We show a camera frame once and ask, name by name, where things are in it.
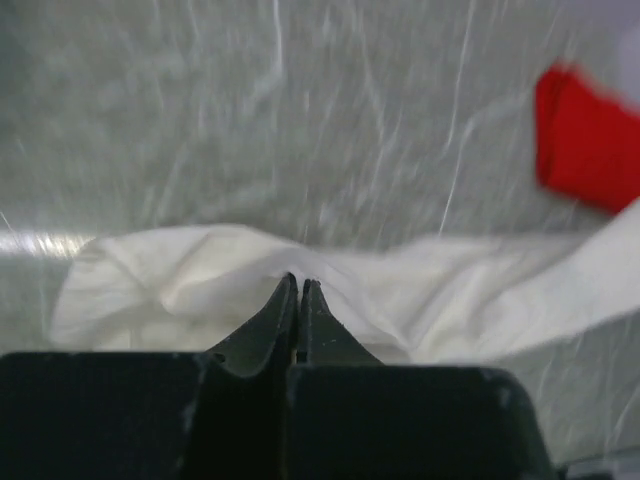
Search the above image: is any folded red t-shirt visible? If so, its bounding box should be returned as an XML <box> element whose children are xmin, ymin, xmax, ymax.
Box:
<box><xmin>534</xmin><ymin>63</ymin><xmax>639</xmax><ymax>214</ymax></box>

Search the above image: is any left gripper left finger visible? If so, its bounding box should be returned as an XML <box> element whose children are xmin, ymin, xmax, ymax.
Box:
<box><xmin>206</xmin><ymin>273</ymin><xmax>295</xmax><ymax>378</ymax></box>

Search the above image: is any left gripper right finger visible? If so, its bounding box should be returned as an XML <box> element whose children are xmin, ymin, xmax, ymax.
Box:
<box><xmin>297</xmin><ymin>280</ymin><xmax>382</xmax><ymax>366</ymax></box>

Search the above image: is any cream white t-shirt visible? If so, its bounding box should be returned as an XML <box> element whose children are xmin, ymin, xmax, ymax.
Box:
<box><xmin>49</xmin><ymin>204</ymin><xmax>639</xmax><ymax>364</ymax></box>

